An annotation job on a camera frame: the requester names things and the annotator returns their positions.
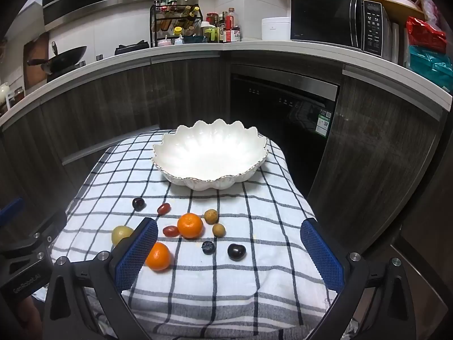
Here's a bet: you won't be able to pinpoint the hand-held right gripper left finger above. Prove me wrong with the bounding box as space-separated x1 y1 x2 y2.
42 217 160 340

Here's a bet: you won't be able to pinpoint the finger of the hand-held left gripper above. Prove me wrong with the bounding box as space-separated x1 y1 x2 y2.
0 197 25 225
0 210 69 261

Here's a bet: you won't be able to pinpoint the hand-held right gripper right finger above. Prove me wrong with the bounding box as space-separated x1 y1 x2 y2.
300 217 417 340

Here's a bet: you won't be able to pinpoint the orange mandarin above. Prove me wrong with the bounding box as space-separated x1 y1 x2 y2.
145 242 172 272
177 212 204 239

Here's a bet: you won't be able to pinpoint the yellow green plum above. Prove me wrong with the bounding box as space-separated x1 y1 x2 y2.
111 225 135 247

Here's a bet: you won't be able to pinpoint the white scalloped bowl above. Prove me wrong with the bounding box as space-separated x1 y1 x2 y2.
152 118 269 189

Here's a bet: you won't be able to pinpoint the black white checked cloth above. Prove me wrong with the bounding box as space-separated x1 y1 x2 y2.
50 129 337 340

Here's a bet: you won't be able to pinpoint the dark wood kitchen cabinet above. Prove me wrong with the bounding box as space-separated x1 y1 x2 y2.
0 41 453 256

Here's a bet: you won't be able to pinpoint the black dishwasher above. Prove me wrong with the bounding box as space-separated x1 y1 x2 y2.
229 64 341 196

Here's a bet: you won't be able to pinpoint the black wok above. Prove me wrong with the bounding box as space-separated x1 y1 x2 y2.
27 42 88 74

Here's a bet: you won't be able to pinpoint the wooden cutting board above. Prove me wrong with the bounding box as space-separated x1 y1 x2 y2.
22 32 50 86

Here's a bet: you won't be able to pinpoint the teal plastic bag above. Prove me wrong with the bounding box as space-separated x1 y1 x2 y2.
407 45 453 94

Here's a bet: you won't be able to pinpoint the white upright trays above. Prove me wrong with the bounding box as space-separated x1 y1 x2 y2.
390 21 408 65

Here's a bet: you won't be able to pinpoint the white rice cooker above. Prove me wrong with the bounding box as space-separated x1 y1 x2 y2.
262 18 292 42

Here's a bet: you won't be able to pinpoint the green lidded cup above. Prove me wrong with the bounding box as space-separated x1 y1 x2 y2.
200 21 217 43

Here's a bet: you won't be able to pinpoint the black microwave oven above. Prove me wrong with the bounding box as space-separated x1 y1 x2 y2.
290 0 393 58

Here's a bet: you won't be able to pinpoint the group of seasoning bottles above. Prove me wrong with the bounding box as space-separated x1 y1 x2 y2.
154 0 202 38

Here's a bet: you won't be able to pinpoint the red plastic bag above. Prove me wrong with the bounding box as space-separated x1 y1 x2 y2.
405 16 447 54

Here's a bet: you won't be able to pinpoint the white pot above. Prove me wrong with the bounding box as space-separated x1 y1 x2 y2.
385 0 419 10

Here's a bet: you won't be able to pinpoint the black wire spice rack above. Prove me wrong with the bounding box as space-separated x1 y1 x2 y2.
149 4 203 47

